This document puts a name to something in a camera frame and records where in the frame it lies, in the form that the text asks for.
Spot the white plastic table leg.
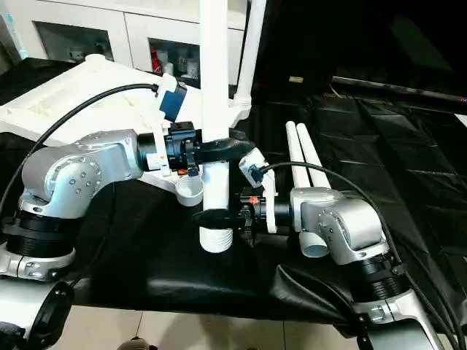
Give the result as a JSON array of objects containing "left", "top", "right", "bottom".
[
  {"left": 198, "top": 0, "right": 235, "bottom": 254},
  {"left": 295, "top": 122, "right": 337, "bottom": 191},
  {"left": 284, "top": 122, "right": 331, "bottom": 259},
  {"left": 232, "top": 0, "right": 269, "bottom": 112}
]

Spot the white plastic table top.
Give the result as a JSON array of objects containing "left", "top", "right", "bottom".
[{"left": 0, "top": 52, "right": 253, "bottom": 208}]

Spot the black table mat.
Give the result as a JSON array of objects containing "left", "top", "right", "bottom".
[{"left": 0, "top": 58, "right": 467, "bottom": 331}]

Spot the black case with yellow label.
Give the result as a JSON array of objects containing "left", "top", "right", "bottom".
[{"left": 262, "top": 0, "right": 335, "bottom": 94}]

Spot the white sideboard cabinet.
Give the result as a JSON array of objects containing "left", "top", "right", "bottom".
[{"left": 0, "top": 0, "right": 246, "bottom": 85}]

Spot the grey metal bar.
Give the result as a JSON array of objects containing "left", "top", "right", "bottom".
[{"left": 331, "top": 75, "right": 467, "bottom": 106}]

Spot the blue plastic packaging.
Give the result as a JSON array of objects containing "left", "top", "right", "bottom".
[{"left": 0, "top": 9, "right": 27, "bottom": 62}]

